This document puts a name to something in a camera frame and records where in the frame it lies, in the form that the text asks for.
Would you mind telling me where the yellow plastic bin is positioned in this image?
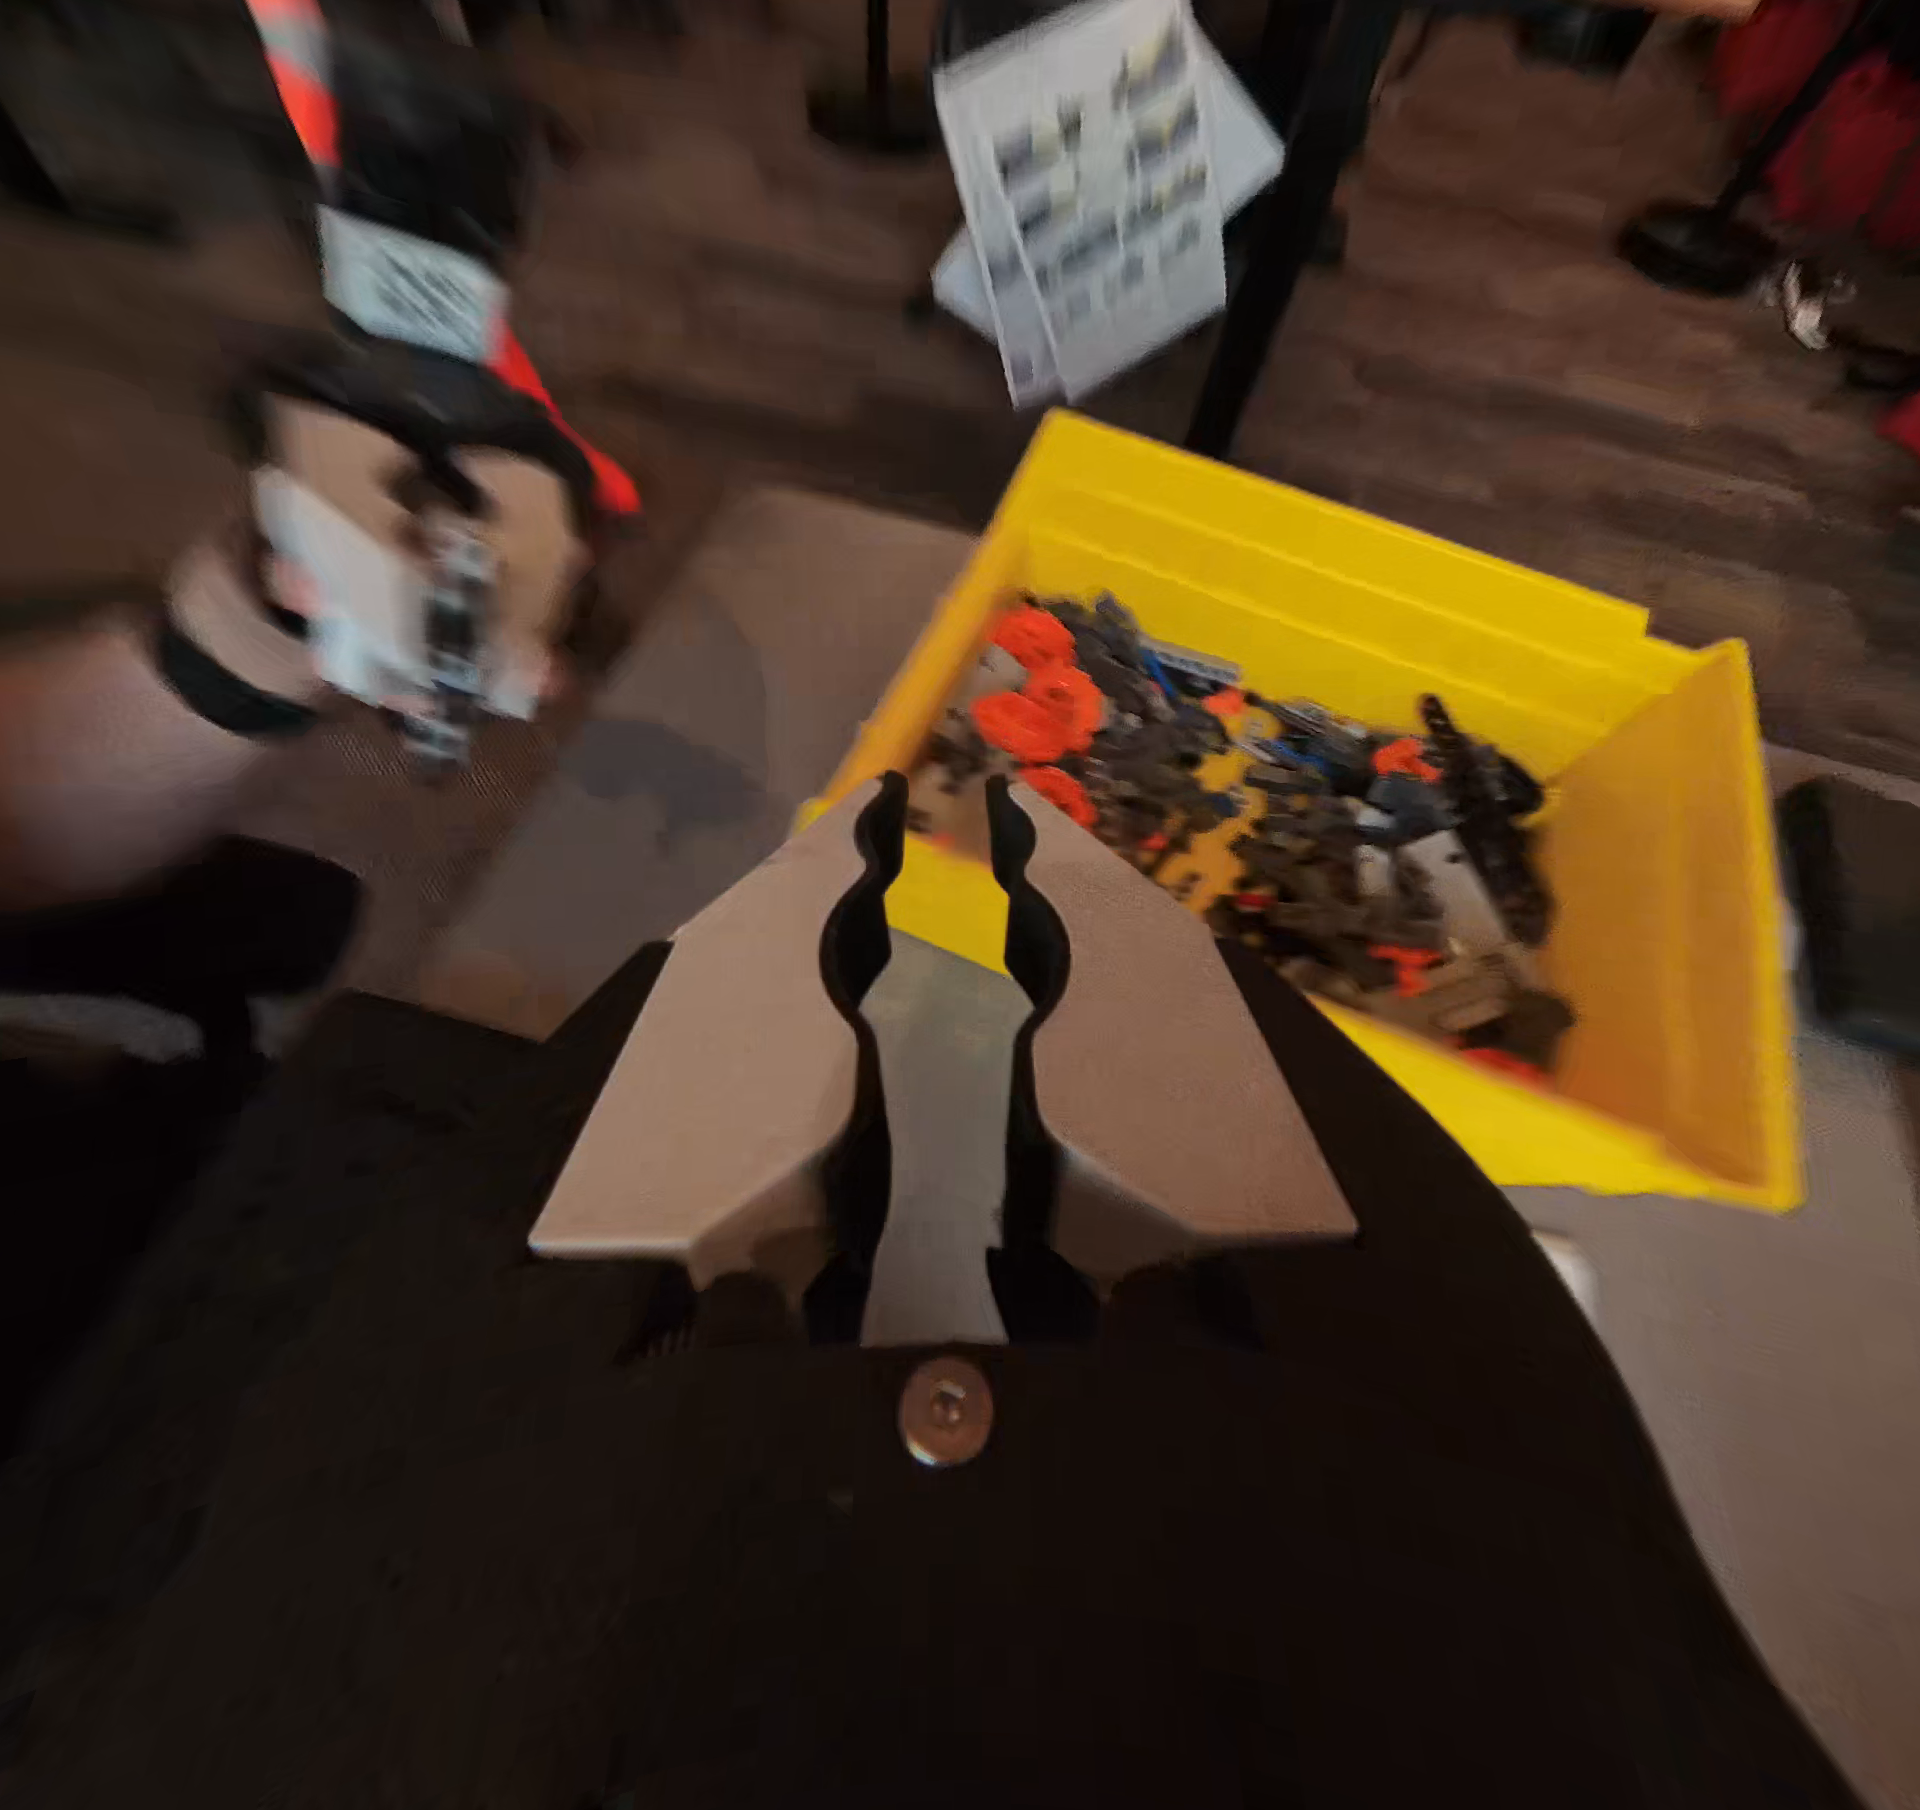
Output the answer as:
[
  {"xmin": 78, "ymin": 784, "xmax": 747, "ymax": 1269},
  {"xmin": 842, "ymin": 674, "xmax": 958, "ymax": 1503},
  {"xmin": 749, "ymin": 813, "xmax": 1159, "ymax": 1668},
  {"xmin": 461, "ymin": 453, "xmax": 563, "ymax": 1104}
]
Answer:
[{"xmin": 793, "ymin": 406, "xmax": 1806, "ymax": 1216}]

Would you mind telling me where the hanging instruction sheet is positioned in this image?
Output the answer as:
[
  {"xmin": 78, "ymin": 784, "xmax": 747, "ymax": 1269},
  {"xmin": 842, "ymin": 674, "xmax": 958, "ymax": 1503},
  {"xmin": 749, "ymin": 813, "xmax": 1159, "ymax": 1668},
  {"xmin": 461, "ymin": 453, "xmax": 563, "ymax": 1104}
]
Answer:
[{"xmin": 927, "ymin": 0, "xmax": 1289, "ymax": 412}]

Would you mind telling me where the toy building assembly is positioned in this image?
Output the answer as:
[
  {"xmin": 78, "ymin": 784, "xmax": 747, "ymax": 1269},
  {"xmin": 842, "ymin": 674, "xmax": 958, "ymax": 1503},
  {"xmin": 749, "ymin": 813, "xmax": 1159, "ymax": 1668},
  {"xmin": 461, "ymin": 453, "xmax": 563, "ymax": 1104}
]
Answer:
[{"xmin": 396, "ymin": 515, "xmax": 516, "ymax": 779}]

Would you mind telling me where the pile of toy building parts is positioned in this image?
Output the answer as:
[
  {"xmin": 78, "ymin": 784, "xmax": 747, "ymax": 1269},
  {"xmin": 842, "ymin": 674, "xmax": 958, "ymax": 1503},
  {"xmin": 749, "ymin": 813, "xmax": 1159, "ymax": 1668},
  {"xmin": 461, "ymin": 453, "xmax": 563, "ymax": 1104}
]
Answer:
[{"xmin": 912, "ymin": 592, "xmax": 1581, "ymax": 1079}]

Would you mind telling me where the red bag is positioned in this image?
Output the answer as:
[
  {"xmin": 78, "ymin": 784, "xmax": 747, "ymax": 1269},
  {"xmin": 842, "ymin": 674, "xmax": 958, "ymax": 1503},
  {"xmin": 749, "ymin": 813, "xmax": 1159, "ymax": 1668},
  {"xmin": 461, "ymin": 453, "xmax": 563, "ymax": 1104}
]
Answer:
[{"xmin": 1715, "ymin": 0, "xmax": 1920, "ymax": 225}]

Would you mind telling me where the pale desk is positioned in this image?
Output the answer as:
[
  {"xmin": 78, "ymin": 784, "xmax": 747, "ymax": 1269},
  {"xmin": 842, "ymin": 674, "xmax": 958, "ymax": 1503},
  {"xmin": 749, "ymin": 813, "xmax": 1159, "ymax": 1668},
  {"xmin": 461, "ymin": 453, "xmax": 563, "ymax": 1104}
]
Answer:
[{"xmin": 413, "ymin": 482, "xmax": 1920, "ymax": 1810}]

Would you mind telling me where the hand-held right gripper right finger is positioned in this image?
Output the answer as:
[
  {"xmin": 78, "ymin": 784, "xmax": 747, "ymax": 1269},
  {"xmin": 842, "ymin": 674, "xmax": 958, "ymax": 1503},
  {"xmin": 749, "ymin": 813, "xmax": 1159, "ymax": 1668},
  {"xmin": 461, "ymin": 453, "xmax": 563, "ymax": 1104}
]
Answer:
[{"xmin": 983, "ymin": 771, "xmax": 1361, "ymax": 1343}]

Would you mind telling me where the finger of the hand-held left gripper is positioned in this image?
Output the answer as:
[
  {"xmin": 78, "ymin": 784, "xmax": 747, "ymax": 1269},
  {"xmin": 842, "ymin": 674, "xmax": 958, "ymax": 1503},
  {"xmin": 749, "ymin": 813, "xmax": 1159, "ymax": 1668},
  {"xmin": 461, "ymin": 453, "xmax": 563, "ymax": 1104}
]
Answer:
[
  {"xmin": 481, "ymin": 452, "xmax": 591, "ymax": 728},
  {"xmin": 247, "ymin": 463, "xmax": 433, "ymax": 712}
]

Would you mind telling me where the black floor lamp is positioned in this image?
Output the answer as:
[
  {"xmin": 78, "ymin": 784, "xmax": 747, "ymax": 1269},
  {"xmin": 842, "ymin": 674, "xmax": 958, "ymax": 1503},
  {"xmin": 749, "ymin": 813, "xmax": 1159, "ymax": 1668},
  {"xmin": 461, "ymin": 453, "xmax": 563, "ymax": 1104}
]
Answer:
[
  {"xmin": 806, "ymin": 0, "xmax": 942, "ymax": 160},
  {"xmin": 1616, "ymin": 0, "xmax": 1920, "ymax": 299}
]

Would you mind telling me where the black flat device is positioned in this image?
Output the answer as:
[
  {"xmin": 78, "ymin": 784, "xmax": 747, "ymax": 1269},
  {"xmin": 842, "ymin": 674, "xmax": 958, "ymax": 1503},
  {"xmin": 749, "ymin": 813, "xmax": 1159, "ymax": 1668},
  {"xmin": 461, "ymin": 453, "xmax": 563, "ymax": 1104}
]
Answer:
[{"xmin": 1776, "ymin": 771, "xmax": 1920, "ymax": 1057}]

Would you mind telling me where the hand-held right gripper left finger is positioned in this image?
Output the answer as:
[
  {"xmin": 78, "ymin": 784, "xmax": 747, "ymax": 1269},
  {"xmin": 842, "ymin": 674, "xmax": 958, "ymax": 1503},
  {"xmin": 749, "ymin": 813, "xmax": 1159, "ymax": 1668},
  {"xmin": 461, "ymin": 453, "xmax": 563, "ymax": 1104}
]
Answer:
[{"xmin": 529, "ymin": 771, "xmax": 912, "ymax": 1343}]

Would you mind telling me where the person's left hand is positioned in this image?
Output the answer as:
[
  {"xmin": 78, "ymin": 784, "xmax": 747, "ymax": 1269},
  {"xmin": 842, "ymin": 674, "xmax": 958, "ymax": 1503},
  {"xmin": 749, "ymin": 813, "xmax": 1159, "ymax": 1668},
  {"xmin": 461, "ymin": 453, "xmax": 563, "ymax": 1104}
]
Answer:
[{"xmin": 0, "ymin": 639, "xmax": 357, "ymax": 916}]

